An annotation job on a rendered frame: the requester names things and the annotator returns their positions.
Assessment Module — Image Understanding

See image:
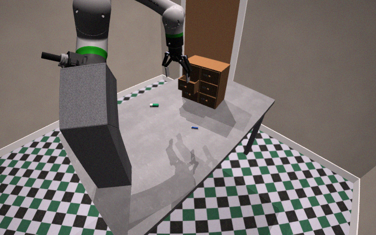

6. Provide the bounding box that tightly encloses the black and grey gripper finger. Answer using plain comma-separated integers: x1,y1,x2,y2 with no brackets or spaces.
162,51,174,77
175,55,193,83

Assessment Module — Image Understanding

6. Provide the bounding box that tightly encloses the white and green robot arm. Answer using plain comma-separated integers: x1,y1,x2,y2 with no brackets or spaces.
41,0,185,68

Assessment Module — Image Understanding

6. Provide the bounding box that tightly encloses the small brown chest of drawers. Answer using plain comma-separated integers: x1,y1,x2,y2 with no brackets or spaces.
188,55,230,109

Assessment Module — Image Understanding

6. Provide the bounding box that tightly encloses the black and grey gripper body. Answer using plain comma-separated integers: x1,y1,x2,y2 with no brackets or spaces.
168,46,182,62

